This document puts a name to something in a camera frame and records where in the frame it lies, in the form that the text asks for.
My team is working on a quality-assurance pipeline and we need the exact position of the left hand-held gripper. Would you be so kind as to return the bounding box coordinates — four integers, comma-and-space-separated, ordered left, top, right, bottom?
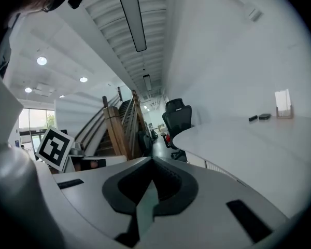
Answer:
35, 126, 107, 173

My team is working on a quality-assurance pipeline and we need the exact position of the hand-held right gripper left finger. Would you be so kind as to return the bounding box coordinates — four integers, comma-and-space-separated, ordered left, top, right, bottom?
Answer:
102, 157, 154, 216

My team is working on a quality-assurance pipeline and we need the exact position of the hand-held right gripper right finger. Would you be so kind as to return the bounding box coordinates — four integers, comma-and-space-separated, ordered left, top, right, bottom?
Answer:
152, 156, 199, 217

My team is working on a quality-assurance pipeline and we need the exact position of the large glass window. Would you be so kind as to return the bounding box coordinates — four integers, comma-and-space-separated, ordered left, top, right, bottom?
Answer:
18, 107, 55, 151

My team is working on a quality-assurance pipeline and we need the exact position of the wooden staircase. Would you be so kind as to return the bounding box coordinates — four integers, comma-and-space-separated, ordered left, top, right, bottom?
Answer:
74, 86, 149, 161

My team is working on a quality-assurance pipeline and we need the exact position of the black office chair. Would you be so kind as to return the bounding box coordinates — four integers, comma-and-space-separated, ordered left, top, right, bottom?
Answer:
161, 98, 193, 162

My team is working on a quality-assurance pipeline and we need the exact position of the short black-framed ceiling lamp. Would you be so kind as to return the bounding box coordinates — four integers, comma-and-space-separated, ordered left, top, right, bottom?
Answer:
143, 74, 152, 92

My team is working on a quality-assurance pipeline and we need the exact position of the clear leaflet holder wooden base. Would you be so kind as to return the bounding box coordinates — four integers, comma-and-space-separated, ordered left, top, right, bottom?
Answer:
274, 88, 294, 120

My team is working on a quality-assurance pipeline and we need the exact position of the long black-framed ceiling lamp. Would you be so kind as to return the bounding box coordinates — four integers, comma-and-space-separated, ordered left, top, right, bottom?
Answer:
114, 0, 148, 53

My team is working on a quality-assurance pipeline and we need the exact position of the white wall-mounted box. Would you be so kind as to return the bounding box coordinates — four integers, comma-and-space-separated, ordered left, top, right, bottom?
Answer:
244, 4, 263, 22

